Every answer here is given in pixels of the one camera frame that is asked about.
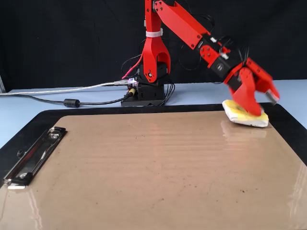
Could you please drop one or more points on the grey metal post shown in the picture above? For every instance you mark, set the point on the grey metal post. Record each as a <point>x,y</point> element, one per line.
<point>2,83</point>

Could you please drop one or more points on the controller circuit board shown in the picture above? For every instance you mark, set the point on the controller circuit board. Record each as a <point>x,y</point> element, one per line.
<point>133,82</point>

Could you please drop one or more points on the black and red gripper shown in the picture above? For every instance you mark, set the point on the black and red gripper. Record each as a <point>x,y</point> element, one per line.
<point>223,68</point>

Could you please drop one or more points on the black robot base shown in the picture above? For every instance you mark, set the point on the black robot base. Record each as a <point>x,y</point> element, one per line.
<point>148,95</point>

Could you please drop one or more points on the yellow and white sponge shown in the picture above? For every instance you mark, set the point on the yellow and white sponge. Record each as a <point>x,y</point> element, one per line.
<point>235,115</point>

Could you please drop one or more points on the brown clipboard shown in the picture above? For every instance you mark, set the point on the brown clipboard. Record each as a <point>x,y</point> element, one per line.
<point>144,191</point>

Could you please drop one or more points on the metal clipboard clip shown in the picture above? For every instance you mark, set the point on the metal clipboard clip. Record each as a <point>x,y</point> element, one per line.
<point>31,155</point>

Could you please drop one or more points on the black backdrop cloth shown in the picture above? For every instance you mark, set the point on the black backdrop cloth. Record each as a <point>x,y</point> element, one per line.
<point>48,36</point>

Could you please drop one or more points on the white zip tie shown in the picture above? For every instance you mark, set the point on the white zip tie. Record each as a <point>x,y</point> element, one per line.
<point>153,34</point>

